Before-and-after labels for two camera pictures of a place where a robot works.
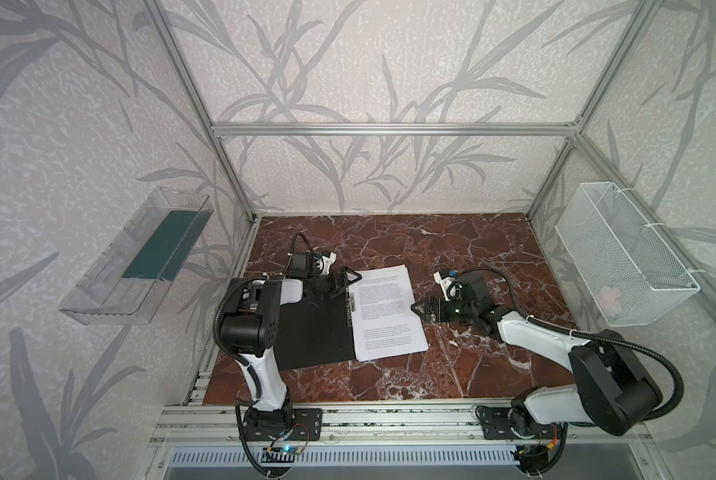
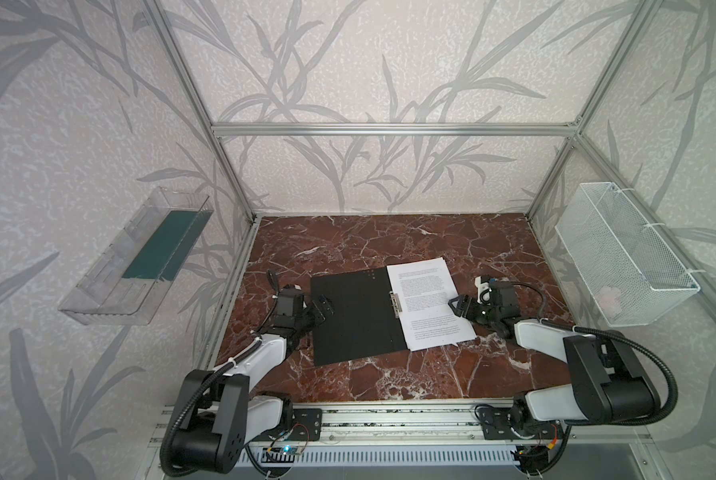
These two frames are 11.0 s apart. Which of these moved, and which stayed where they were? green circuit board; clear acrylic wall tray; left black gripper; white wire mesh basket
Moved: left black gripper
Stayed: white wire mesh basket; clear acrylic wall tray; green circuit board
